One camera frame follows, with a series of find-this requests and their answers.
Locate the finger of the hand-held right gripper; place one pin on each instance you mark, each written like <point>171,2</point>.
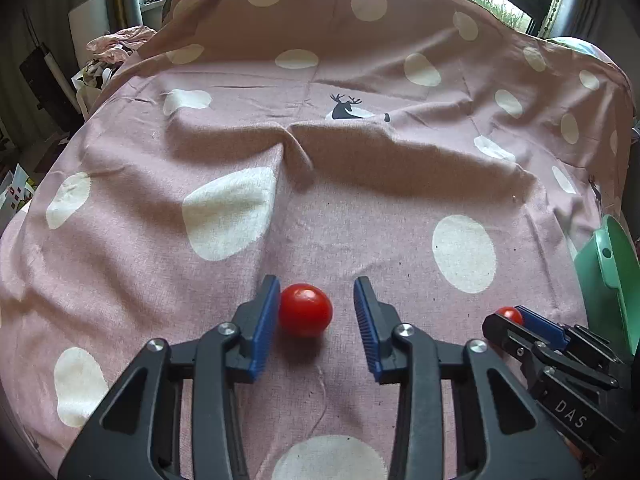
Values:
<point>545,329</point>
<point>510,340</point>

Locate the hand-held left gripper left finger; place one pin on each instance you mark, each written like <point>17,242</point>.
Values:
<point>265,330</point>

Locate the green plastic basin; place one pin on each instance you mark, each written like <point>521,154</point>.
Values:
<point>607,280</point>

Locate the pale cloth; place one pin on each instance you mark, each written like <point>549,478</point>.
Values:
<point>575,46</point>

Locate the white board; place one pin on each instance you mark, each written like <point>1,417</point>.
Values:
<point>90,25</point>

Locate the paper bag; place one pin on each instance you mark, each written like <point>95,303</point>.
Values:
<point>17,187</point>

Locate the pink polka dot blanket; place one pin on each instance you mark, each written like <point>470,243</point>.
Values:
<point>350,170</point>

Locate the red cherry tomato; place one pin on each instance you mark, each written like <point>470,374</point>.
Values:
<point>511,315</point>
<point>304,310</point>

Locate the black box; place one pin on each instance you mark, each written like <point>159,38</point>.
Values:
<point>40,77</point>

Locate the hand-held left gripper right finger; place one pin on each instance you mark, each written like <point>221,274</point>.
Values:
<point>365,330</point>

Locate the crumpled pink cloth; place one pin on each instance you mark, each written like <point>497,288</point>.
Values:
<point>120,42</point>

